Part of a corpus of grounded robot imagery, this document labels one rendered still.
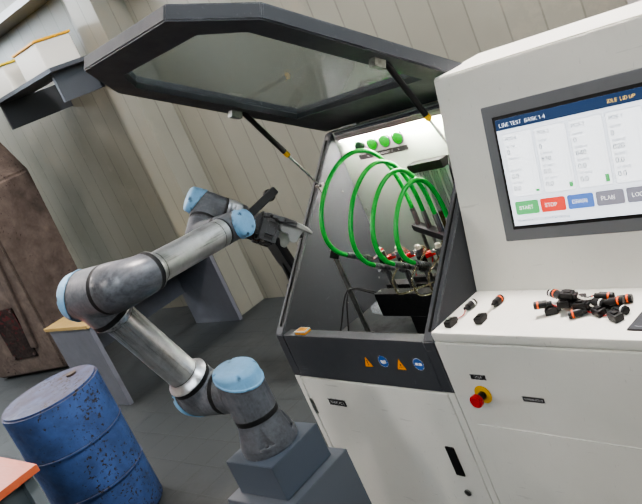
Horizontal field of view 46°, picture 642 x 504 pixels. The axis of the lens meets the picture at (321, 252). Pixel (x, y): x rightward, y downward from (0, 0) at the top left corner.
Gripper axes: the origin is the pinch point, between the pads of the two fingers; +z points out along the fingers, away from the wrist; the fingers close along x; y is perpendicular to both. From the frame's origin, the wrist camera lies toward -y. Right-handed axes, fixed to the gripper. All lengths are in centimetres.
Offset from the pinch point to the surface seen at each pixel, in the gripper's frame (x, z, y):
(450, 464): 8, 58, 53
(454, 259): 29.0, 33.7, 1.7
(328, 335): -12.0, 19.7, 24.9
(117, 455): -182, -4, 83
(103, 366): -344, -6, 38
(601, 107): 76, 35, -28
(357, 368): -6.4, 29.1, 32.8
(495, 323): 46, 39, 19
